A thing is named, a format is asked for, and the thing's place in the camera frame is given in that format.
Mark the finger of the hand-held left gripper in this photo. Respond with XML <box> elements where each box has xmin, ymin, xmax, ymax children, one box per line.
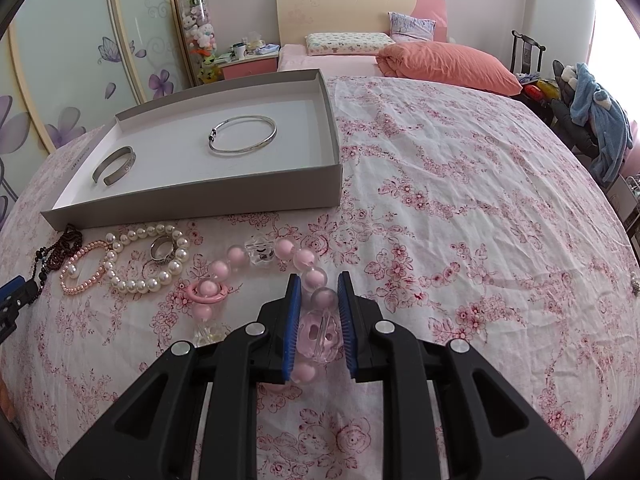
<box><xmin>0</xmin><ymin>306</ymin><xmax>22</xmax><ymax>342</ymax></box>
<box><xmin>0</xmin><ymin>275</ymin><xmax>39</xmax><ymax>307</ymax></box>

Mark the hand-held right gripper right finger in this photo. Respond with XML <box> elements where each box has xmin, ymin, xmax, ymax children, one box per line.
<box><xmin>337</xmin><ymin>271</ymin><xmax>586</xmax><ymax>480</ymax></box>

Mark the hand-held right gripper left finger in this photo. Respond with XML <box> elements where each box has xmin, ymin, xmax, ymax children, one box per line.
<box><xmin>55</xmin><ymin>274</ymin><xmax>303</xmax><ymax>480</ymax></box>

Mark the dark red bead bracelet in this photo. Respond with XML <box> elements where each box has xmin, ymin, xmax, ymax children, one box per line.
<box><xmin>32</xmin><ymin>223</ymin><xmax>84</xmax><ymax>291</ymax></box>

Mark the large pink bead bracelet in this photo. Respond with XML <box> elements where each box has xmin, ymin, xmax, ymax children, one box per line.
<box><xmin>186</xmin><ymin>238</ymin><xmax>346</xmax><ymax>393</ymax></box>

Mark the small pink pearl bracelet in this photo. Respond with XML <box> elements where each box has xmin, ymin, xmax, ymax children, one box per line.
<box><xmin>60</xmin><ymin>241</ymin><xmax>118</xmax><ymax>297</ymax></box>

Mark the silver ring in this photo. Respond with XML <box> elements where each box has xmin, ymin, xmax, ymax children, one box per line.
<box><xmin>151</xmin><ymin>236</ymin><xmax>177</xmax><ymax>264</ymax></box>

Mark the grey cardboard box tray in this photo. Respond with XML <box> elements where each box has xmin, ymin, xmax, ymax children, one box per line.
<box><xmin>40</xmin><ymin>68</ymin><xmax>344</xmax><ymax>231</ymax></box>

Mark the thin silver bangle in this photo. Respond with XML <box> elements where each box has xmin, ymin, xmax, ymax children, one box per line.
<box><xmin>207</xmin><ymin>115</ymin><xmax>277</xmax><ymax>157</ymax></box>

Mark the pink nightstand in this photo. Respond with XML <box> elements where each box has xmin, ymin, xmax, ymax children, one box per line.
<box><xmin>220</xmin><ymin>52</ymin><xmax>279</xmax><ymax>81</ymax></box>

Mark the pink bed mattress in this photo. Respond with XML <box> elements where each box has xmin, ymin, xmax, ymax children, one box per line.
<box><xmin>276</xmin><ymin>44</ymin><xmax>386</xmax><ymax>79</ymax></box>

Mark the flower print sliding wardrobe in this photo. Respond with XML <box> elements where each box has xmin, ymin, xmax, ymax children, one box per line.
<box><xmin>0</xmin><ymin>0</ymin><xmax>198</xmax><ymax>231</ymax></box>

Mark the folded salmon quilt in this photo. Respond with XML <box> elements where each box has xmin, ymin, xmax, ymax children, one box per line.
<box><xmin>376</xmin><ymin>41</ymin><xmax>524</xmax><ymax>97</ymax></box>

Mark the cream patterned pillow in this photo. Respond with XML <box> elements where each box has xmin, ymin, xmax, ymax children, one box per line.
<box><xmin>305</xmin><ymin>32</ymin><xmax>396</xmax><ymax>57</ymax></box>

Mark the red and yellow toy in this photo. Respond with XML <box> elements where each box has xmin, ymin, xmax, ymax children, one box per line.
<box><xmin>520</xmin><ymin>77</ymin><xmax>557</xmax><ymax>107</ymax></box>

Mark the purple patterned pillow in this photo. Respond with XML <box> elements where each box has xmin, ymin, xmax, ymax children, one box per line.
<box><xmin>388</xmin><ymin>11</ymin><xmax>437</xmax><ymax>42</ymax></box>

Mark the cream and pink headboard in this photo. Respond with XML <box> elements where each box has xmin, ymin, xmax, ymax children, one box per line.
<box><xmin>276</xmin><ymin>0</ymin><xmax>449</xmax><ymax>46</ymax></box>

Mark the clear plush toy tube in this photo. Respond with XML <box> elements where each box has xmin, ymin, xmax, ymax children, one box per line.
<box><xmin>177</xmin><ymin>0</ymin><xmax>219</xmax><ymax>86</ymax></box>

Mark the dark wooden chair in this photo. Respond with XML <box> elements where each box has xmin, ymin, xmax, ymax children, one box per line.
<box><xmin>510</xmin><ymin>30</ymin><xmax>547</xmax><ymax>79</ymax></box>

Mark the blue fleece garment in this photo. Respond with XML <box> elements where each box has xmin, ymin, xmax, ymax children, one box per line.
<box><xmin>570</xmin><ymin>62</ymin><xmax>634</xmax><ymax>184</ymax></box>

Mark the white pearl bracelet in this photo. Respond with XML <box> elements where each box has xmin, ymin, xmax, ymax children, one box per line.
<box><xmin>103</xmin><ymin>225</ymin><xmax>191</xmax><ymax>295</ymax></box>

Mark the wide silver cuff bracelet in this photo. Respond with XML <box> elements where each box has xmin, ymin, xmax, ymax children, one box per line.
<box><xmin>91</xmin><ymin>146</ymin><xmax>137</xmax><ymax>186</ymax></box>

